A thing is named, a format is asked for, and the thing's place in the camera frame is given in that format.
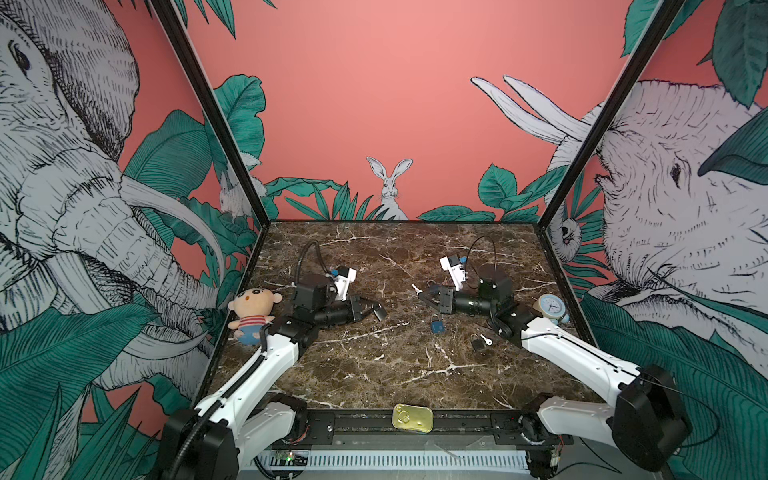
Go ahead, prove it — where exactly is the grey padlock with key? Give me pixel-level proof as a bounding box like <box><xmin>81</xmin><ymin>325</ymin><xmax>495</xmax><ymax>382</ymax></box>
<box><xmin>373</xmin><ymin>304</ymin><xmax>387</xmax><ymax>321</ymax></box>

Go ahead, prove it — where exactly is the blue padlock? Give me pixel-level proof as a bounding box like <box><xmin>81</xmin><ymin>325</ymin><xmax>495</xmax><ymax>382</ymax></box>
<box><xmin>430</xmin><ymin>315</ymin><xmax>446</xmax><ymax>335</ymax></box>

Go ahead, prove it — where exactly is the black padlock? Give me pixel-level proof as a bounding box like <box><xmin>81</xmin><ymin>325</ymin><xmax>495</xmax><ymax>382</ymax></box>
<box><xmin>470</xmin><ymin>334</ymin><xmax>493</xmax><ymax>353</ymax></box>

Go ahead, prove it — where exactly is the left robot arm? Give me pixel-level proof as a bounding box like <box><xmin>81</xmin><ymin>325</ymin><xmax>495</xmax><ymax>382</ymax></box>
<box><xmin>148</xmin><ymin>274</ymin><xmax>387</xmax><ymax>479</ymax></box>

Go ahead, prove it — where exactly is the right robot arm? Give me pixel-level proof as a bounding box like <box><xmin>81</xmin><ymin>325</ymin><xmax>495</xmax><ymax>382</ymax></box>
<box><xmin>416</xmin><ymin>264</ymin><xmax>693</xmax><ymax>472</ymax></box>

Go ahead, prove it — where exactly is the plush doll toy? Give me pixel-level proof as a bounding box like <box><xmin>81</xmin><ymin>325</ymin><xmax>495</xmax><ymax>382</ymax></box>
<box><xmin>228</xmin><ymin>288</ymin><xmax>283</xmax><ymax>346</ymax></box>

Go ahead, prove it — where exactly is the small round clock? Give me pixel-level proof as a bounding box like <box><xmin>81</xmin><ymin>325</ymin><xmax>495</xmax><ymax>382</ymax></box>
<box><xmin>533</xmin><ymin>294</ymin><xmax>570</xmax><ymax>325</ymax></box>

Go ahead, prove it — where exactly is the gold tin can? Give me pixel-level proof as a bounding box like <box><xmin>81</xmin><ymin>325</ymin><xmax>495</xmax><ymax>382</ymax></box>
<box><xmin>392</xmin><ymin>404</ymin><xmax>434</xmax><ymax>434</ymax></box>

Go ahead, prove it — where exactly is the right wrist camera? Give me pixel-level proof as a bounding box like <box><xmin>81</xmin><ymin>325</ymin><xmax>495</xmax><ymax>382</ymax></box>
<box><xmin>440</xmin><ymin>255</ymin><xmax>467</xmax><ymax>291</ymax></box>

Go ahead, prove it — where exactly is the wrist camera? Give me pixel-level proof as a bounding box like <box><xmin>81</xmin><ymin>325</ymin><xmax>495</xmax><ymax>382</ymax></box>
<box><xmin>440</xmin><ymin>255</ymin><xmax>467</xmax><ymax>291</ymax></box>
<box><xmin>331</xmin><ymin>266</ymin><xmax>357</xmax><ymax>301</ymax></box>

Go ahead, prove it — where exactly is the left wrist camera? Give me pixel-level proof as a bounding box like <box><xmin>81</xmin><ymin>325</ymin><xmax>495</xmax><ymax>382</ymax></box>
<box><xmin>331</xmin><ymin>266</ymin><xmax>357</xmax><ymax>301</ymax></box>

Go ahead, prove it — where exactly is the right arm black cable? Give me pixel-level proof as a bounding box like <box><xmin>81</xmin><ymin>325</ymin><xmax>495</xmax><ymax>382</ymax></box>
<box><xmin>466</xmin><ymin>235</ymin><xmax>499</xmax><ymax>271</ymax></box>

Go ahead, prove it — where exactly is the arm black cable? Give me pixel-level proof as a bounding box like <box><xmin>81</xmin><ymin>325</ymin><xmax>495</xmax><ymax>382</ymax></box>
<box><xmin>466</xmin><ymin>235</ymin><xmax>499</xmax><ymax>271</ymax></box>
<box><xmin>295</xmin><ymin>240</ymin><xmax>334</xmax><ymax>286</ymax></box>

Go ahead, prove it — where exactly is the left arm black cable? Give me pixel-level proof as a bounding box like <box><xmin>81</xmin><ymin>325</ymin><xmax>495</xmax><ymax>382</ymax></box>
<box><xmin>295</xmin><ymin>240</ymin><xmax>334</xmax><ymax>286</ymax></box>

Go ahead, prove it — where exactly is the white perforated rail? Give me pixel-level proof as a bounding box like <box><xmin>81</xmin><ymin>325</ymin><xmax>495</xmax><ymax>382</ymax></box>
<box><xmin>257</xmin><ymin>450</ymin><xmax>529</xmax><ymax>473</ymax></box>

